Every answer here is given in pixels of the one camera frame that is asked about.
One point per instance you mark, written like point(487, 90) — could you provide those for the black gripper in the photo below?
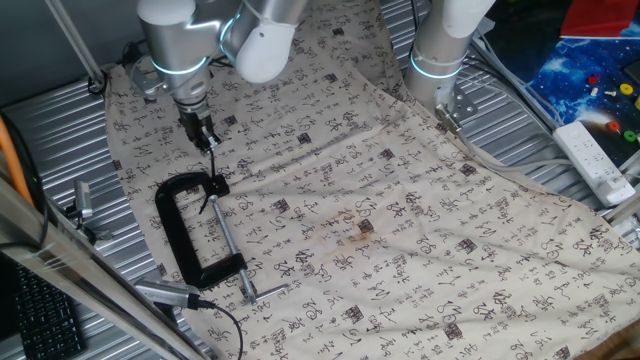
point(194, 120)

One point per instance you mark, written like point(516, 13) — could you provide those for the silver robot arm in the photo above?
point(180, 40)

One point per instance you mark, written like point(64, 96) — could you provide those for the black square clock movement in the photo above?
point(222, 189)

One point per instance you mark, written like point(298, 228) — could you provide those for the short black hour hand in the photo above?
point(205, 204)

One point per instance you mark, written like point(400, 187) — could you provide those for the black C-clamp with silver screw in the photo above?
point(176, 235)

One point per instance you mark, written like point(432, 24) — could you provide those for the black clamp at right edge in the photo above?
point(83, 197)

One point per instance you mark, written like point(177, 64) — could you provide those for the grey metal pole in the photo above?
point(75, 42)

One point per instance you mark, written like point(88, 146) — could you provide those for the beige calligraphy print cloth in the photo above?
point(400, 225)

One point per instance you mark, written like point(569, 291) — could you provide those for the black keyboard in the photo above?
point(47, 315)

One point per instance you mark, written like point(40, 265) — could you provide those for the blue starry mat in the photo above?
point(565, 75)

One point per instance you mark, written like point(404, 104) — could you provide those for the white power strip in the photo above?
point(592, 160)

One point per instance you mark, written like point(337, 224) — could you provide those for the red sheet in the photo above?
point(600, 17)

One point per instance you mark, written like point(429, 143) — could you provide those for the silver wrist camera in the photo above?
point(142, 82)

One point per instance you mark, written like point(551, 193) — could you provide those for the aluminium frame bar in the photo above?
point(75, 270)

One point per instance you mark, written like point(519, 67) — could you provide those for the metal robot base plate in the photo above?
point(465, 105)

